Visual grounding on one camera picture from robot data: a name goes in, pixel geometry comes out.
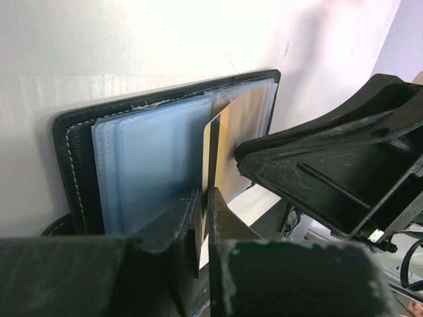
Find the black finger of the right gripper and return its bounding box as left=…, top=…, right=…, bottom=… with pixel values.
left=235, top=74, right=413, bottom=238

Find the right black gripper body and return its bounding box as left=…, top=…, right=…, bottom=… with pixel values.
left=350, top=82, right=422, bottom=241

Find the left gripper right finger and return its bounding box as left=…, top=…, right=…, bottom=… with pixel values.
left=208, top=188, right=396, bottom=316

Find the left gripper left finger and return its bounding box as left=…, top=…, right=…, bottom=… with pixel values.
left=1, top=188, right=202, bottom=316

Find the black leather card holder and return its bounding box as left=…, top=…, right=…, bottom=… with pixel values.
left=44, top=69, right=281, bottom=236

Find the gold card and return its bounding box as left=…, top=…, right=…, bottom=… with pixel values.
left=194, top=97, right=242, bottom=278
left=230, top=87, right=272, bottom=194

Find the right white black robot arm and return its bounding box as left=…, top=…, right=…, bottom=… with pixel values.
left=235, top=74, right=422, bottom=253

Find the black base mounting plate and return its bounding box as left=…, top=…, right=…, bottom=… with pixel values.
left=191, top=283, right=211, bottom=317

